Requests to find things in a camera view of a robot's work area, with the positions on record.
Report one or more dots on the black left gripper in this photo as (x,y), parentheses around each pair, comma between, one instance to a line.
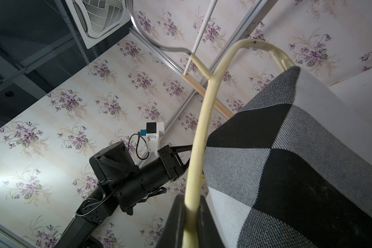
(168,167)

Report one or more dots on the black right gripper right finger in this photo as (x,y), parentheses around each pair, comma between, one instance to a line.
(208,235)

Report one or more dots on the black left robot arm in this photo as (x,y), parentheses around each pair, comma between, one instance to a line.
(121,184)

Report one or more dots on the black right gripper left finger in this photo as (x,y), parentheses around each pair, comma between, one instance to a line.
(173,231)

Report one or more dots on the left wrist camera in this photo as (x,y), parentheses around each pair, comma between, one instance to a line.
(152,135)

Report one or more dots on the white ceiling fan vent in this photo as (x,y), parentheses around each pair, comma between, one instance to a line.
(98,19)

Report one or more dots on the wooden clothes rack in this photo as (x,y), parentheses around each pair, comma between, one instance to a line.
(190,79)

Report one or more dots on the black white checkered scarf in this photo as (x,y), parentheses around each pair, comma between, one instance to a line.
(292,169)

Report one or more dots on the aluminium frame profiles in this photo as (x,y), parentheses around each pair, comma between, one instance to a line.
(176,24)

